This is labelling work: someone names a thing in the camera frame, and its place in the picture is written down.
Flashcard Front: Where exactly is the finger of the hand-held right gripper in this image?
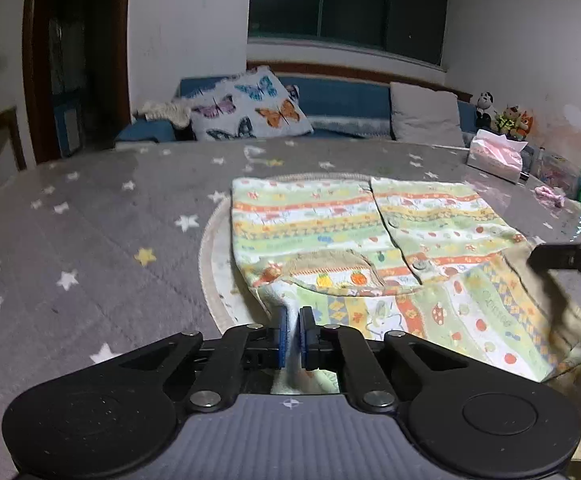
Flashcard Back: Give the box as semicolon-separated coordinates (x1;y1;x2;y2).
527;237;581;282

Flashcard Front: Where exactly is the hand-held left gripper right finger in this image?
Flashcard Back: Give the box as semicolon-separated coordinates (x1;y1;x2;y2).
298;306;452;412

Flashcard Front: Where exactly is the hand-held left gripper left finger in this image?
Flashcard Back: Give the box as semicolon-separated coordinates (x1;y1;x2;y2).
119;306;290;414

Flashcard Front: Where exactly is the patterned children's shirt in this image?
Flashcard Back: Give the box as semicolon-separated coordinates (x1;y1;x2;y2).
230;172;581;397

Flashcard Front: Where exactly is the small pink cloth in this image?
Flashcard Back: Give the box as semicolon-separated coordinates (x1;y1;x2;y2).
533;185;566;209

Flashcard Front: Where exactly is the clear plastic package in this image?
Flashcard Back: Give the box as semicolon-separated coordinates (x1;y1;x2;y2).
539;149;581;197

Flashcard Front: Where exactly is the round beige mat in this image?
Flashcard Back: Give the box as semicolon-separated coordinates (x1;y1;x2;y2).
198;172;377;345

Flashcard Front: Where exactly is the tissue box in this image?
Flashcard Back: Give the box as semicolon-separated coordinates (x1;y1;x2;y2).
466;129;530;185

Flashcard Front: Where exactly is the orange plush toy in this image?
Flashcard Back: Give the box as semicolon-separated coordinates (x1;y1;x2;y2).
515;108;535;142

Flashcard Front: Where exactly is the plush toy with yellow vest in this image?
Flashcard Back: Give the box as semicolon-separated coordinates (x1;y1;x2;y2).
493;105;519;136

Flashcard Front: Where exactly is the panda plush toy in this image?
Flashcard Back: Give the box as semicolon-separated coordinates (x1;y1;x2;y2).
473;91;499;131

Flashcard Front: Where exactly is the grey pillow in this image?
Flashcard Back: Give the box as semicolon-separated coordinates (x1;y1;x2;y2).
389;81;466;147

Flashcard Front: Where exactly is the grey star tablecloth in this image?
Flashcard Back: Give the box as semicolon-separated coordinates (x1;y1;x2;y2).
0;139;581;480

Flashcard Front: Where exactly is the butterfly print pillow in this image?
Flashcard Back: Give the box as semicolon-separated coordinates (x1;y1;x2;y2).
190;72;315;142

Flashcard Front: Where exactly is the blue sofa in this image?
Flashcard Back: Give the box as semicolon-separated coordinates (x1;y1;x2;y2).
114;62;477;145

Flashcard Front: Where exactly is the cream knitted blanket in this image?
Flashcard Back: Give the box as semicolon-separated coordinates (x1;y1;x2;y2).
138;99;194;129

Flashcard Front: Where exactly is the dark window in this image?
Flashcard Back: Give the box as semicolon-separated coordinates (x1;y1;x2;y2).
247;0;452;69

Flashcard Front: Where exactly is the brown wooden door frame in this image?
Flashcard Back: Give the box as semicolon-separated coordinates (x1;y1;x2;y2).
21;0;134;164

